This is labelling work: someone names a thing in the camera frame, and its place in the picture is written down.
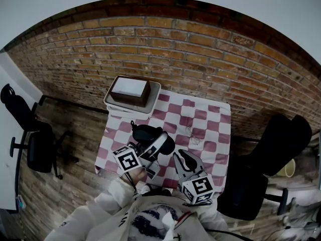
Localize person's right forearm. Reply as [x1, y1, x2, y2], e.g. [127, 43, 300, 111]
[194, 197, 229, 233]

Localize white plastic tray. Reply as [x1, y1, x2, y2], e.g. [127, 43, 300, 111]
[103, 75, 162, 114]

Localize white desk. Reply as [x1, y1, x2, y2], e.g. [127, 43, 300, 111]
[0, 53, 44, 213]

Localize person's white jacket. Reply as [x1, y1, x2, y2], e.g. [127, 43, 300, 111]
[44, 194, 241, 241]

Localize black bag with loop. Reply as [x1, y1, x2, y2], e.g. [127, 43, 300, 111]
[129, 120, 176, 157]

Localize pale yellow cup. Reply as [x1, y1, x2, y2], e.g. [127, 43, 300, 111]
[275, 158, 296, 178]

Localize black office chair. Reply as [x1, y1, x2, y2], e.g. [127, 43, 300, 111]
[217, 113, 313, 222]
[0, 83, 73, 180]

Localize small teal box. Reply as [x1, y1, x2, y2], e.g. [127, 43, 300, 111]
[15, 194, 27, 210]

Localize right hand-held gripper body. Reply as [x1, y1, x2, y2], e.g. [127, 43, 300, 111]
[177, 164, 216, 205]

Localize pink white checkered tablecloth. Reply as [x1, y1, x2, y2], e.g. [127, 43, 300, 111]
[94, 89, 232, 193]

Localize black head camera cable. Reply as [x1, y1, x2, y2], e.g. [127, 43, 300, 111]
[207, 227, 243, 241]

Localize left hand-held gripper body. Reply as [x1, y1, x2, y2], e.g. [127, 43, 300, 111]
[112, 142, 162, 181]

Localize person's left forearm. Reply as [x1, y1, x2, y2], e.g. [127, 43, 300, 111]
[94, 169, 149, 212]

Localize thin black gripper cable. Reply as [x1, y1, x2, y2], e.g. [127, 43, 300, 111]
[124, 172, 139, 197]

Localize thin wire-rimmed eyeglasses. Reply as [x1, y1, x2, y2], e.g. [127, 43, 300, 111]
[185, 126, 201, 145]

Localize brown box with white inside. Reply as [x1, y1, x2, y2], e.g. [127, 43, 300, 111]
[109, 76, 151, 108]

